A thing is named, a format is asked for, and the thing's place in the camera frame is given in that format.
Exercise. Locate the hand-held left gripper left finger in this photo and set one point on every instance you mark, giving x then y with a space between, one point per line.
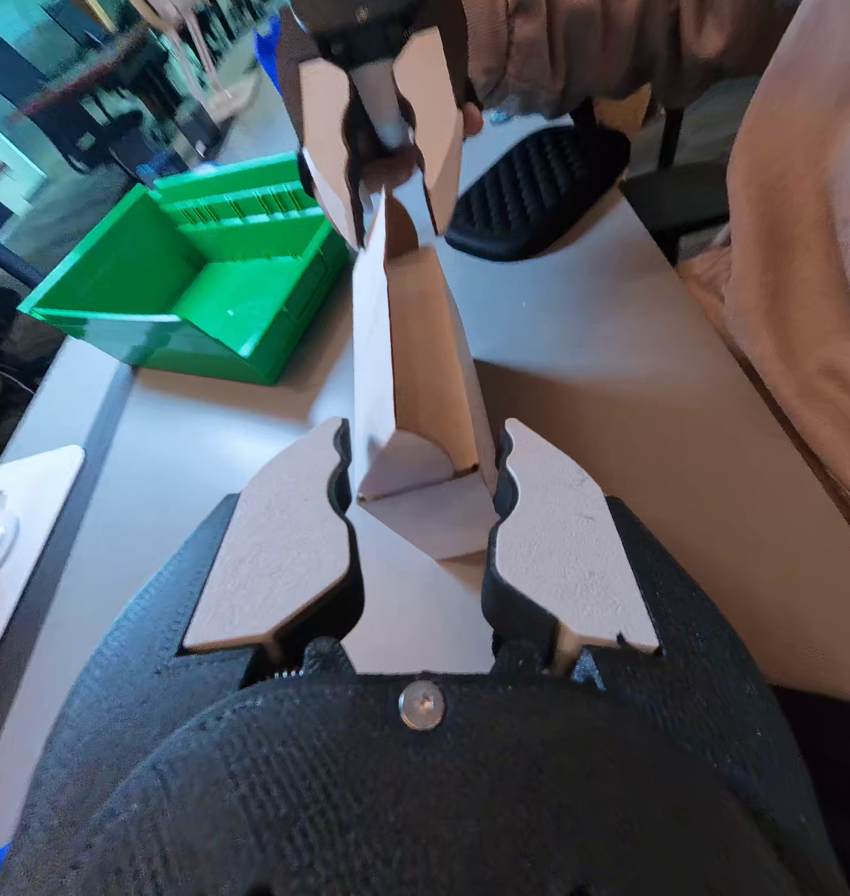
278 553

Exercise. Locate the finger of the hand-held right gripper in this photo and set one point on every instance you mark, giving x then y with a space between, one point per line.
327 147
435 126

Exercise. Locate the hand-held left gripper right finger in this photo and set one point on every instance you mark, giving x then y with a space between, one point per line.
572 553

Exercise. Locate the brown cardboard box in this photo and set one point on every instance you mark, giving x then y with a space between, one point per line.
425 364

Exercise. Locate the person's right hand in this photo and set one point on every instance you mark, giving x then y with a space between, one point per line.
390 171

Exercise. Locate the green plastic bin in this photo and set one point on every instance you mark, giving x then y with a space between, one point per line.
208 294

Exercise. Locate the dark background table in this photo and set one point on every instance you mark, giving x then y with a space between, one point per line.
96 84

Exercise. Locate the white board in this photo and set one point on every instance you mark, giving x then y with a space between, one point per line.
36 532

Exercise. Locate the black chair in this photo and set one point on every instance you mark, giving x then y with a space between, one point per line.
5 350

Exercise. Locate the person's pink shirt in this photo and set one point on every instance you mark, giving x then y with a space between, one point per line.
796 245

